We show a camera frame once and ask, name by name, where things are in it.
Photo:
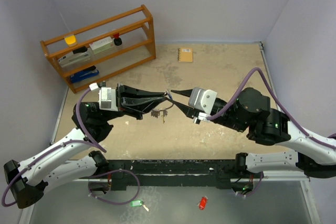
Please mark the blue tagged key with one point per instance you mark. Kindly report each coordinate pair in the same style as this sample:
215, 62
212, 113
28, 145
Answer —
167, 93

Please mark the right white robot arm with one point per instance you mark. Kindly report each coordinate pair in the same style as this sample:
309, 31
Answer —
250, 111

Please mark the white cardboard box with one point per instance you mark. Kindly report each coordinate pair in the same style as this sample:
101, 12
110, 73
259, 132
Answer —
101, 45

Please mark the yellow lidded container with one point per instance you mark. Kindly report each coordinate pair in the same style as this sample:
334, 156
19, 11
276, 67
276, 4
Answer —
70, 40

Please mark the brown spiral notebook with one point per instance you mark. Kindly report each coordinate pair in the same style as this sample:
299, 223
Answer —
185, 55

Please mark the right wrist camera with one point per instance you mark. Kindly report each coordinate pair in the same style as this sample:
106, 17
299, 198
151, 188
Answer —
202, 100

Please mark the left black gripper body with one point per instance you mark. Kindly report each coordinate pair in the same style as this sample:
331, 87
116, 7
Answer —
122, 109

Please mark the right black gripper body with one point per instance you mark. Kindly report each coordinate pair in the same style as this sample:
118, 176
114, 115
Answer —
228, 119

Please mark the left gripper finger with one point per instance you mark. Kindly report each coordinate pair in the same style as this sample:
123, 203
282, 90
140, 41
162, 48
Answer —
140, 106
131, 92

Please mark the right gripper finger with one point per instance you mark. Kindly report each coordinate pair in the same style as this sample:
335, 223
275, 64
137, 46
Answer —
185, 93
188, 111

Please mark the red tagged key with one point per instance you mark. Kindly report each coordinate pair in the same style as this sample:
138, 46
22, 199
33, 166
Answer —
202, 203

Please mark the silver metal keyring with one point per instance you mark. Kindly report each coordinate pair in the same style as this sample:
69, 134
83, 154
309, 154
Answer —
156, 112

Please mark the yellow tagged key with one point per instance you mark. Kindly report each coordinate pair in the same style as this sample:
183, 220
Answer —
163, 118

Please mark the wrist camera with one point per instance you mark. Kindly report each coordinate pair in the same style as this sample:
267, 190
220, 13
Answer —
107, 97
202, 100

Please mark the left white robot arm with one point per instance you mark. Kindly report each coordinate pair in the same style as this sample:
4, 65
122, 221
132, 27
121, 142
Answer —
80, 153

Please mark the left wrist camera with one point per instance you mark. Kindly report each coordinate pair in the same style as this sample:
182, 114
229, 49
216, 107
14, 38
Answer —
107, 97

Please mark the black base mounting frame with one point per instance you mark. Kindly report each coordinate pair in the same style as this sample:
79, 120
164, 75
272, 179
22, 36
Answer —
218, 173

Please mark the blue stapler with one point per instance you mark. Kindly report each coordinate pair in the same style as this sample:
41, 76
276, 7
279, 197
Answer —
84, 74

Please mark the green tagged key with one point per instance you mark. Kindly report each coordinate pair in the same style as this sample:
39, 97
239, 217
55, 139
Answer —
139, 203

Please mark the black white stapler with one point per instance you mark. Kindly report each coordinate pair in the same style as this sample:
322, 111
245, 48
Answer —
76, 56

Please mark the red black bottle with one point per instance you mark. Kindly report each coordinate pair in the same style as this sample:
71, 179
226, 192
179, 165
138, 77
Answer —
117, 40

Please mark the orange wooden shelf rack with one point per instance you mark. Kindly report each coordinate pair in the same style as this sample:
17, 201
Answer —
136, 29

